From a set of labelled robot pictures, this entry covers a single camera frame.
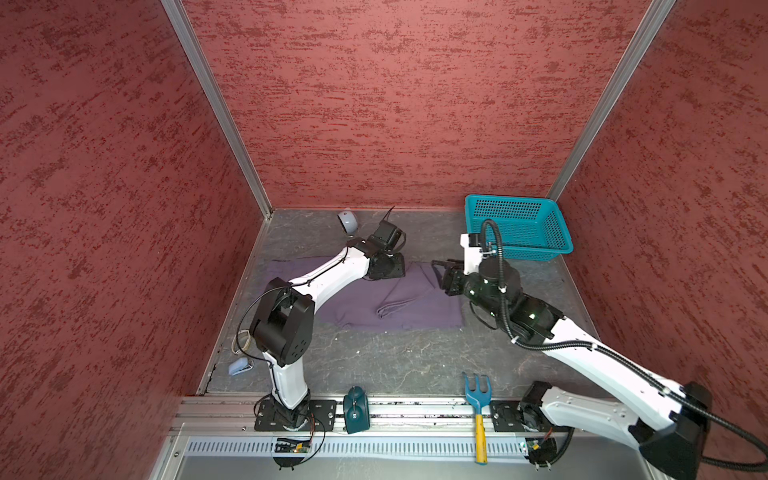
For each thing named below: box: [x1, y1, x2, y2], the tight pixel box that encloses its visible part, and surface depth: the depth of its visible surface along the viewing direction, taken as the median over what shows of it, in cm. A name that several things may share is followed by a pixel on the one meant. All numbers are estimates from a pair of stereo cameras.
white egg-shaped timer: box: [337, 210, 359, 237], surface depth 110 cm
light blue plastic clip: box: [228, 358, 253, 376], surface depth 81 cm
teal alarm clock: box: [344, 385, 371, 434], surface depth 70 cm
